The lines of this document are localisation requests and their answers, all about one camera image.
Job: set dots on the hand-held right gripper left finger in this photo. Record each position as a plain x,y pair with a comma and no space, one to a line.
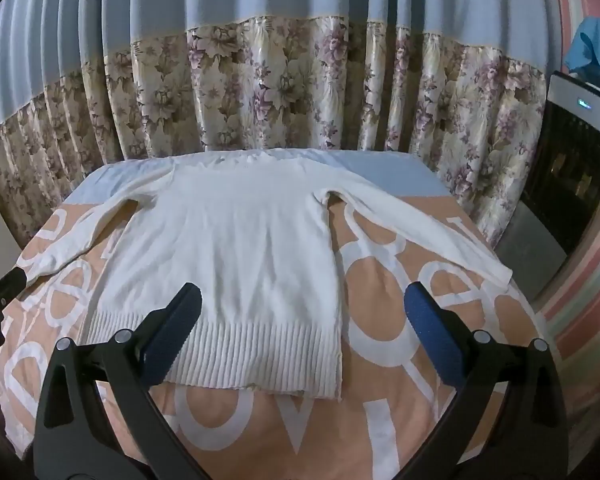
172,332

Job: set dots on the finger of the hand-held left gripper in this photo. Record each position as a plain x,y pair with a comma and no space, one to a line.
7,285

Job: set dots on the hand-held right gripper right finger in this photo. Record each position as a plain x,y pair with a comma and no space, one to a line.
432,335

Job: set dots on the white knit sweater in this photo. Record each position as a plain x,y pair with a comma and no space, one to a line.
240,270

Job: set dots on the printed peach and blue blanket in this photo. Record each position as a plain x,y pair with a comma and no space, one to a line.
405,310

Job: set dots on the black white air cooler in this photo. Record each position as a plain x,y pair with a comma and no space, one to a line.
565,170

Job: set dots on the floral and blue curtain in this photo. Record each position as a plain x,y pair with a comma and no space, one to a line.
280,75

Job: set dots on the blue cloth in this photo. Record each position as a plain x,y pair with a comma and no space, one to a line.
597,47

